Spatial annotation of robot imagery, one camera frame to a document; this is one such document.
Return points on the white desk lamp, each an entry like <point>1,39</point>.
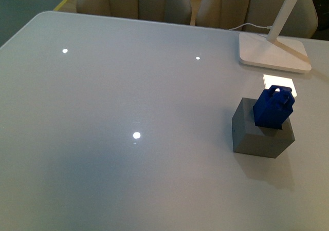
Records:
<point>272,51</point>

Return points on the beige chair left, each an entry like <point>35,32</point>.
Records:
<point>168,11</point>

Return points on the gray cube base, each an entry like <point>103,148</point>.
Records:
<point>247,138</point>

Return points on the beige chair right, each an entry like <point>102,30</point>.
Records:
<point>257,16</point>

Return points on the beige chair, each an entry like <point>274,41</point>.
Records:
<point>257,16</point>
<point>168,11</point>

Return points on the blue block part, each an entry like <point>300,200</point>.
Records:
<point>273,107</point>

